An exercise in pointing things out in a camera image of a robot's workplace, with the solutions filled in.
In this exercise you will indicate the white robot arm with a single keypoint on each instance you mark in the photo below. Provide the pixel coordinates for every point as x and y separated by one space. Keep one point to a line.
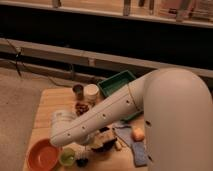
178 116

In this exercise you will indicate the dark purple bowl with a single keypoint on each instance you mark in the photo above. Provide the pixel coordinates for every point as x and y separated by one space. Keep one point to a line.
104 140

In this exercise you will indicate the orange bowl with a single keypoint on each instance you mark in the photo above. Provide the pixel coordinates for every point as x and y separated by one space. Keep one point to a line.
42 156

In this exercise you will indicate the white cup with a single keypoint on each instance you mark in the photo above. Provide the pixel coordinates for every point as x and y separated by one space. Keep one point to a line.
91 92

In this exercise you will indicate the green plastic tray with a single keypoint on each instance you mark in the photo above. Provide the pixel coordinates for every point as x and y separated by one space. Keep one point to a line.
115 83

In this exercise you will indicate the brown grape bunch toy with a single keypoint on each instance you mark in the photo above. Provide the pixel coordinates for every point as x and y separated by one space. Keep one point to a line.
81 108

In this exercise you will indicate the blue cloth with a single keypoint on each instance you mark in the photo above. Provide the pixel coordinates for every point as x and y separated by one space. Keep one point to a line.
123 131

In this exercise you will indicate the orange peach toy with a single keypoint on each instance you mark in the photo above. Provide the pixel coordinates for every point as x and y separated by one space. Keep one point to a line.
138 134

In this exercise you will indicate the small yellow banana toy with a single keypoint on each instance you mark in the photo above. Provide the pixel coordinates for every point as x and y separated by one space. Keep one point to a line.
118 146

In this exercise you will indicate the blue sponge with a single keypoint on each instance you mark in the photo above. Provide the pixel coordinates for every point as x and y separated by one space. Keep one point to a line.
139 154

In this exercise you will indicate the small green cup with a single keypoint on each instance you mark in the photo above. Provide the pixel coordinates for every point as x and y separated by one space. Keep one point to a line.
67 157

